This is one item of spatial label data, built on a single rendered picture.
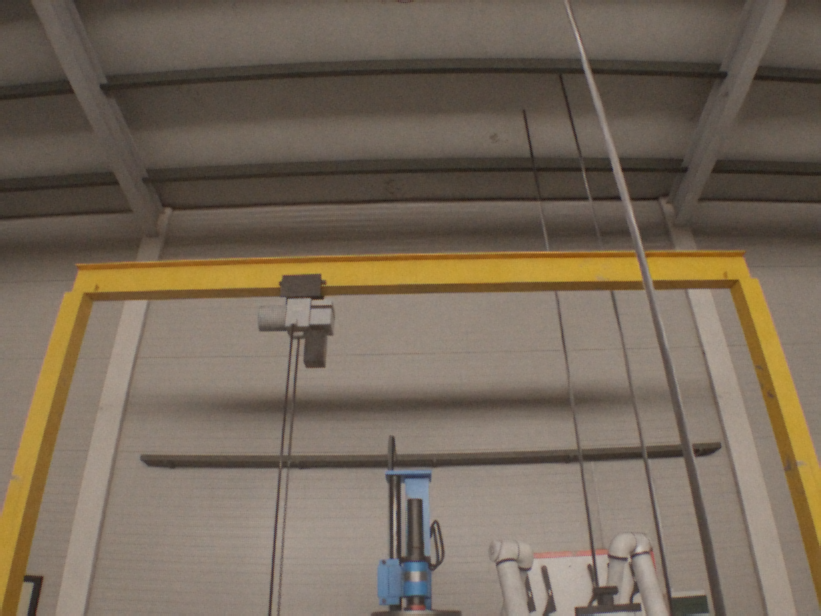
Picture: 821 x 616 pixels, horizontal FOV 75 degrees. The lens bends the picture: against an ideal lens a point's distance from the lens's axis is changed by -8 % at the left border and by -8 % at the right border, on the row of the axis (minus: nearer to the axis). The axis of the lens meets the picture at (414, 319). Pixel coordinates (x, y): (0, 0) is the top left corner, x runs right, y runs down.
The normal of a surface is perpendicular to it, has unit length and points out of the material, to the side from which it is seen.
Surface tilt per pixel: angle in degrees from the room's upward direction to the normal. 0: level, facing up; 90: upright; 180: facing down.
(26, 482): 90
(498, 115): 173
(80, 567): 90
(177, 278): 90
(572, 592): 90
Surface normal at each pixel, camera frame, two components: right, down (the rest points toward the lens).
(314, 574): -0.01, -0.49
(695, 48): 0.01, 0.81
